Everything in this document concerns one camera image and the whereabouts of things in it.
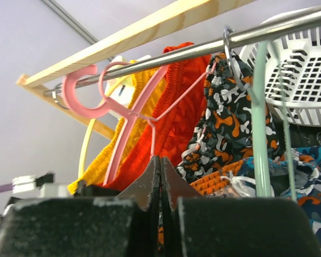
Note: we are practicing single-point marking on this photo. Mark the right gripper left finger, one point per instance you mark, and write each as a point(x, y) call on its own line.
point(145, 193)

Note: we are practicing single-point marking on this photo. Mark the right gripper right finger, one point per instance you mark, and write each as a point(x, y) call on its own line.
point(182, 214)

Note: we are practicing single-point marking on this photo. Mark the mint green hanger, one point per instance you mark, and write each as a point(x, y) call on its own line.
point(258, 106)

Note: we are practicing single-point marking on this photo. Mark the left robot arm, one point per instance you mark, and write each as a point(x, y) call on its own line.
point(49, 189)

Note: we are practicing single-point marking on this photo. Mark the thin pink hanger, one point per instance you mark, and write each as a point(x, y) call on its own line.
point(178, 78)

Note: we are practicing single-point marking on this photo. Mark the black orange patterned shorts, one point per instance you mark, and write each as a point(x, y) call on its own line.
point(222, 138)

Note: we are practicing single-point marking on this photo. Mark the yellow shorts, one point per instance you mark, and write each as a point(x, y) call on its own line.
point(95, 172)

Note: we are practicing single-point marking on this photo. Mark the yellow hanger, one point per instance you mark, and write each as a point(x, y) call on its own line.
point(83, 153)

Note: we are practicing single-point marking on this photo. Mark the white laundry basket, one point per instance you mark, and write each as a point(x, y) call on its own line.
point(293, 82)

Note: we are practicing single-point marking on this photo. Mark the wooden clothes rack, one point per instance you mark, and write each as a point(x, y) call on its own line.
point(170, 19)

